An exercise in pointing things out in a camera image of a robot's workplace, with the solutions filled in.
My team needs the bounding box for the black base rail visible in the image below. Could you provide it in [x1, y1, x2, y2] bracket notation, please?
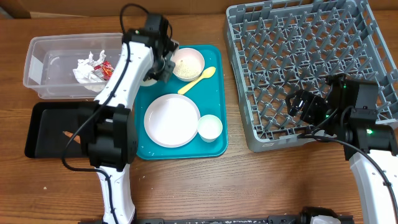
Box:
[132, 207, 354, 224]

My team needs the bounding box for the white paper cup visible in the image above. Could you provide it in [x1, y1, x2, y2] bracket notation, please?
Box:
[197, 114, 223, 142]

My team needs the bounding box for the white bowl with walnut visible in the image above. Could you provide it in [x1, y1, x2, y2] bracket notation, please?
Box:
[141, 79, 158, 86]

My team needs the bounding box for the red snack wrapper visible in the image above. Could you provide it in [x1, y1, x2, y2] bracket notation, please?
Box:
[93, 61, 114, 81]

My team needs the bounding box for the teal serving tray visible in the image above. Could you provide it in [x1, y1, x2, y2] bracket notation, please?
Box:
[134, 45, 228, 160]

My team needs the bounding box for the white napkin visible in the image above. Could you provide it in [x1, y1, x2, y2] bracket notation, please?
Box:
[73, 50, 106, 93]

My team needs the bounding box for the clear plastic bin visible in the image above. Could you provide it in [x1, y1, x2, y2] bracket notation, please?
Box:
[23, 33, 122, 99]

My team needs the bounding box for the brown carrot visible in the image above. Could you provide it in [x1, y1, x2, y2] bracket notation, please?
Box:
[62, 131, 81, 144]

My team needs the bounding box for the yellow plastic spoon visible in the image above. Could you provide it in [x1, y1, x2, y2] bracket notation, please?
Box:
[177, 67, 216, 95]

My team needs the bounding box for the pink bowl with rice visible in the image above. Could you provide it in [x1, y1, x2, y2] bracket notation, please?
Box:
[172, 48, 205, 82]

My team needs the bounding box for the black plastic tray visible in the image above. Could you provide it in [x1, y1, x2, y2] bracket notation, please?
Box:
[24, 101, 87, 159]

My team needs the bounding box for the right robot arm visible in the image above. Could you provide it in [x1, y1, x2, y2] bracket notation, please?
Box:
[285, 73, 397, 223]

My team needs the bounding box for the pink round plate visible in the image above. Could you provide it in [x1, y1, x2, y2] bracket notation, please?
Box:
[144, 94, 200, 148]

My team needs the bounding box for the grey dishwasher rack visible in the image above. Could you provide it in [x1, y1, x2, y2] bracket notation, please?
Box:
[225, 0, 397, 152]

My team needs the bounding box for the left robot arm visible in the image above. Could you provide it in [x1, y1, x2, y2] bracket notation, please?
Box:
[75, 14, 178, 223]

